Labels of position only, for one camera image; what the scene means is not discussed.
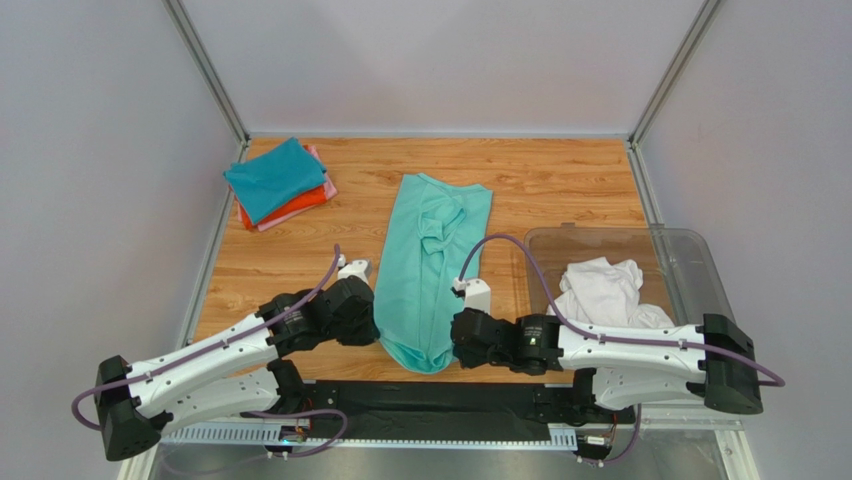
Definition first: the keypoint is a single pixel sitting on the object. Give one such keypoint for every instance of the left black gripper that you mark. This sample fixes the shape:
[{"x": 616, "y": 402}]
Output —
[{"x": 367, "y": 333}]

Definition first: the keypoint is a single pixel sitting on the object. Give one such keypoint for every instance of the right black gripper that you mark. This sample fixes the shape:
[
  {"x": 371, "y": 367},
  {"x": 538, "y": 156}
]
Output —
[{"x": 462, "y": 342}]

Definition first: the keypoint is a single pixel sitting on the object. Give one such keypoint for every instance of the mint green t shirt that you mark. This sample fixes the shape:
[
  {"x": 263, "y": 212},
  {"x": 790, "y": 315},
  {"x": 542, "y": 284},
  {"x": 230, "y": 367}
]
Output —
[{"x": 432, "y": 230}]

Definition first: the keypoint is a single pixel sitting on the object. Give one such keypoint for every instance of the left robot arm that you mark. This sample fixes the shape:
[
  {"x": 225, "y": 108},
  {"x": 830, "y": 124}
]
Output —
[{"x": 243, "y": 370}]

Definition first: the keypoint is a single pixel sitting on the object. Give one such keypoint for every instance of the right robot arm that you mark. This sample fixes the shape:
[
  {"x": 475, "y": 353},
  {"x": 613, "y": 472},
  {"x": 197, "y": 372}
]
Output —
[{"x": 615, "y": 368}]

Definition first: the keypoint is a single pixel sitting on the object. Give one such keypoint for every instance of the black base mat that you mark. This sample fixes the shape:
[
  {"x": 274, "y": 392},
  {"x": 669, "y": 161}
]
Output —
[{"x": 411, "y": 411}]

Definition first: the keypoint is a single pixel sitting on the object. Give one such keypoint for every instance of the folded orange t shirt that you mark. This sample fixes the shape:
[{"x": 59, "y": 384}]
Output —
[{"x": 293, "y": 205}]

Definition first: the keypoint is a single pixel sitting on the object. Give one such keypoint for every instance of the folded pink t shirt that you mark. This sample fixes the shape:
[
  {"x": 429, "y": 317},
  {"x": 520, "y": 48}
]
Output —
[{"x": 319, "y": 193}]

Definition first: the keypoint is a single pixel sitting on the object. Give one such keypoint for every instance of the white t shirt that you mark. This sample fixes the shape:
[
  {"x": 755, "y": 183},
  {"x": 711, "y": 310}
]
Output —
[{"x": 600, "y": 293}]

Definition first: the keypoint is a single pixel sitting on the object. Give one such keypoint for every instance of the folded teal t shirt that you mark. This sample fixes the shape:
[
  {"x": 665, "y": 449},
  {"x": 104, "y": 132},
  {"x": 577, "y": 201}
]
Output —
[{"x": 264, "y": 184}]

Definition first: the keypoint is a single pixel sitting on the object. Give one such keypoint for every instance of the clear plastic bin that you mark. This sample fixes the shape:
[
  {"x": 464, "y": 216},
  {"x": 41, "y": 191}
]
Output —
[{"x": 679, "y": 272}]

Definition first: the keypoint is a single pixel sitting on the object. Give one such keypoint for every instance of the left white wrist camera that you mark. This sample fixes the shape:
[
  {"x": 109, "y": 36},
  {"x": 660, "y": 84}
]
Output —
[{"x": 357, "y": 268}]

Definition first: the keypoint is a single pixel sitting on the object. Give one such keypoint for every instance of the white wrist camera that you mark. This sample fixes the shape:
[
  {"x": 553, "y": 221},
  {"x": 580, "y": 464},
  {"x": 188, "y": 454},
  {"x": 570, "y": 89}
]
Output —
[
  {"x": 357, "y": 268},
  {"x": 475, "y": 293}
]

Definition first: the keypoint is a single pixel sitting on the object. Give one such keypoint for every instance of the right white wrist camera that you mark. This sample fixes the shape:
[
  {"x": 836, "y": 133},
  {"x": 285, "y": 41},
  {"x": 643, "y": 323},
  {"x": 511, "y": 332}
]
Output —
[{"x": 475, "y": 293}]

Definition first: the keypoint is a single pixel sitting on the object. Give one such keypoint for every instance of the aluminium frame rail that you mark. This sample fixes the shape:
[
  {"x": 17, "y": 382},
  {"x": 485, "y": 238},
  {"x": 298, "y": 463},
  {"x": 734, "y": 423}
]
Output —
[{"x": 598, "y": 446}]

